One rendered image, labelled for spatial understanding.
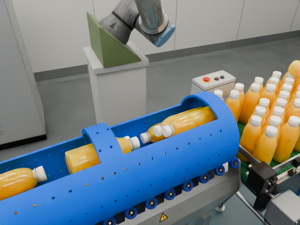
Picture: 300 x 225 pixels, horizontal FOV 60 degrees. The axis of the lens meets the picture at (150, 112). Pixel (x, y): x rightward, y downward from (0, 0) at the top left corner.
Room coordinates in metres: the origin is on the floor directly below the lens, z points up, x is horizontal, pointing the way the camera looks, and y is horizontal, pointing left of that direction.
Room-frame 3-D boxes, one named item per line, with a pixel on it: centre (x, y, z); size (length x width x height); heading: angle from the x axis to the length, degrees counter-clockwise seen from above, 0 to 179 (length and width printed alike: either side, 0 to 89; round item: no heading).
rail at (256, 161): (0.84, -0.35, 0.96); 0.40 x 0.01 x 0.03; 29
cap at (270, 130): (0.74, -0.45, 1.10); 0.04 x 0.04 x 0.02
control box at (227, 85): (1.15, -0.32, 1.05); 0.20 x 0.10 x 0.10; 119
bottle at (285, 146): (0.80, -0.56, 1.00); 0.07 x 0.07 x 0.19
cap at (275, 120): (0.80, -0.49, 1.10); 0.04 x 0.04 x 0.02
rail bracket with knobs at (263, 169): (0.64, -0.41, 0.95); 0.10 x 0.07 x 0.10; 29
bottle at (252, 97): (1.06, -0.50, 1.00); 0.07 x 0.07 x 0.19
